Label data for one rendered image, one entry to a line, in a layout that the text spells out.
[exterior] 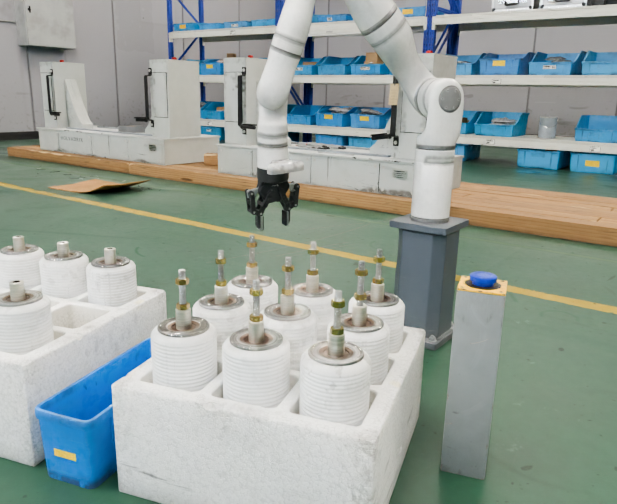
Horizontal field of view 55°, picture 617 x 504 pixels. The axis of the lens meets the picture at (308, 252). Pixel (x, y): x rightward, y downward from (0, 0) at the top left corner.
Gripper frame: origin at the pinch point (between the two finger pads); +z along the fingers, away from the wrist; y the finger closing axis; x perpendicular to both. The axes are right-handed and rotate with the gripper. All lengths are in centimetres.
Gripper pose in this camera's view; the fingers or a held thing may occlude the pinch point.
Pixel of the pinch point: (272, 222)
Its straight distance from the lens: 143.9
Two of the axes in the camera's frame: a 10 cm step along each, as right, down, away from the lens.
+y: -8.5, 2.0, -4.9
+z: -0.2, 9.2, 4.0
